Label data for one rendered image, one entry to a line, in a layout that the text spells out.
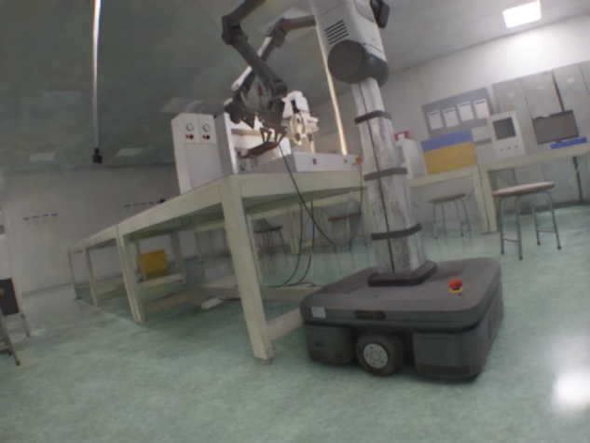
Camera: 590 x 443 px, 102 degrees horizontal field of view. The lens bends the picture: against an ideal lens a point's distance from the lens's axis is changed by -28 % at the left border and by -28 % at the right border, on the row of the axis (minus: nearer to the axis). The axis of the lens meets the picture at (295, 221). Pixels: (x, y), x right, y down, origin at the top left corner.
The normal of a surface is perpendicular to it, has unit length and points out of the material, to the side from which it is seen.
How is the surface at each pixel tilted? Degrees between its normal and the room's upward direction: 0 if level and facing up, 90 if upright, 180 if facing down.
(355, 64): 90
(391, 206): 90
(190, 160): 90
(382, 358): 90
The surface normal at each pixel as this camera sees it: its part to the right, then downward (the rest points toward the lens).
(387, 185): -0.68, 0.14
